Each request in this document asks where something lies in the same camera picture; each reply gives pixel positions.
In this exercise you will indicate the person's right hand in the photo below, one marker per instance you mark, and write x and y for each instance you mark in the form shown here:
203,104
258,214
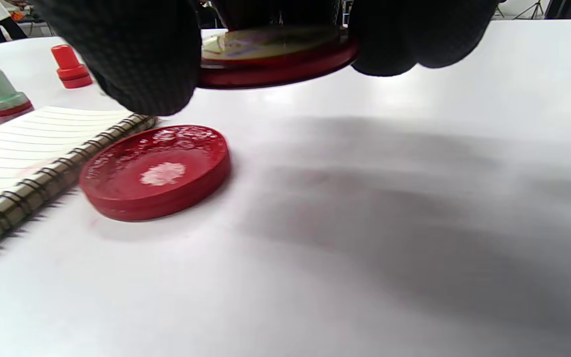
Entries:
137,49

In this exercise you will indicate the red reward stamp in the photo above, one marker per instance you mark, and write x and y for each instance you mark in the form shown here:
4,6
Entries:
70,69

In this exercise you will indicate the red ink pad lid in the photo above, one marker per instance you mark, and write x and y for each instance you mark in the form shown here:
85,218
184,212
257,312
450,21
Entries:
191,163

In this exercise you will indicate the red lid with yellow label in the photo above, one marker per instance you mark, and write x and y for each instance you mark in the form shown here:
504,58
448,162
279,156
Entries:
275,64

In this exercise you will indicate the white lined spiral notebook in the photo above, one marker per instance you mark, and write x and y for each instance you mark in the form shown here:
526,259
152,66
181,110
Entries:
28,148

